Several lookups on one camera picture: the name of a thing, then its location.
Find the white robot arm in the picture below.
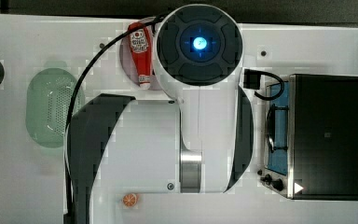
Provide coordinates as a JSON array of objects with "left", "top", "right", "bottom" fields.
[{"left": 64, "top": 4, "right": 254, "bottom": 224}]

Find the grey round plate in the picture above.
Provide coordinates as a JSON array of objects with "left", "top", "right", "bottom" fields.
[{"left": 119, "top": 28, "right": 161, "bottom": 91}]

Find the red ketchup bottle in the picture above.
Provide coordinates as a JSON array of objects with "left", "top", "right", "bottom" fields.
[{"left": 128, "top": 22, "right": 152, "bottom": 90}]

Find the orange slice toy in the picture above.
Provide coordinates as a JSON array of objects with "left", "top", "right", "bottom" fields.
[{"left": 122, "top": 193, "right": 138, "bottom": 207}]

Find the green perforated colander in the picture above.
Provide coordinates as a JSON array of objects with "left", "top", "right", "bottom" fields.
[{"left": 25, "top": 68, "right": 76, "bottom": 148}]

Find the black toaster oven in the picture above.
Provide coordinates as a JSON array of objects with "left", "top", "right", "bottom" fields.
[{"left": 258, "top": 74, "right": 358, "bottom": 201}]

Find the black camera cable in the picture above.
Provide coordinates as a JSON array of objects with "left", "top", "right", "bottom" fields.
[{"left": 243, "top": 68, "right": 285, "bottom": 102}]

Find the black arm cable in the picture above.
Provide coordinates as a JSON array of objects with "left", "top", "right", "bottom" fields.
[{"left": 62, "top": 13, "right": 169, "bottom": 218}]

